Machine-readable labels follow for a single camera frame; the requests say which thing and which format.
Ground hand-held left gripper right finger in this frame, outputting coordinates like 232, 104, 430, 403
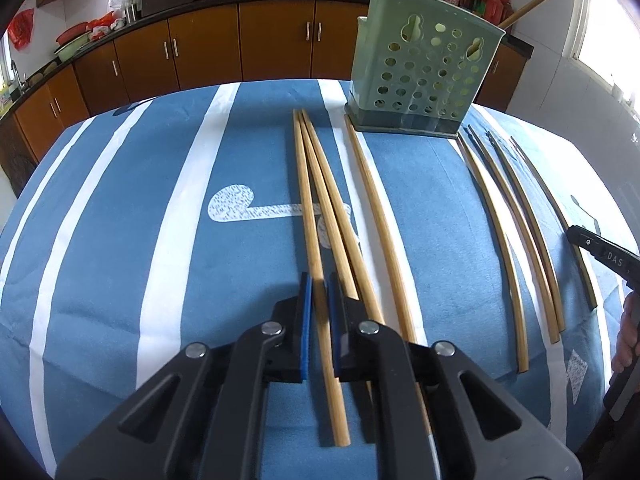
327, 272, 583, 480

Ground green basin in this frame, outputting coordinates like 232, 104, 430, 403
54, 37, 93, 58

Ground person's right hand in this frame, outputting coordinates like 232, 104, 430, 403
611, 291, 640, 375

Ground row of condiment bottles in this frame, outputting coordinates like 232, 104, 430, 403
460, 0, 511, 24

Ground brown lower kitchen cabinets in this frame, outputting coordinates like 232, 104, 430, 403
0, 0, 531, 198

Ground blue white striped tablecloth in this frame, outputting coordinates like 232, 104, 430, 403
0, 79, 640, 480

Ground brown bamboo chopstick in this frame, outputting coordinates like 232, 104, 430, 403
466, 125, 561, 345
455, 135, 530, 375
486, 130, 567, 333
509, 136, 599, 310

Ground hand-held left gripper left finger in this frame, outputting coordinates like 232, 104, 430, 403
55, 272, 313, 480

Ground green perforated chopstick holder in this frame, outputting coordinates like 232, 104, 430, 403
344, 0, 507, 140

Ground hanging red plastic bag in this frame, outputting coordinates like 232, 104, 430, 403
9, 9, 36, 52

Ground red basin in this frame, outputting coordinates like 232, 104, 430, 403
56, 22, 93, 46

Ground large bright window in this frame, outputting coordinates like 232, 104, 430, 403
570, 0, 640, 126

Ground pale wooden chopstick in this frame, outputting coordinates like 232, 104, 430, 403
297, 110, 361, 303
291, 109, 352, 448
343, 115, 435, 435
301, 108, 387, 325
497, 0, 572, 30

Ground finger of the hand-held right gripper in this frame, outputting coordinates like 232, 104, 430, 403
566, 225, 640, 286

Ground crumpled red plastic bag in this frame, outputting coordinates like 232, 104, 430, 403
87, 12, 126, 36

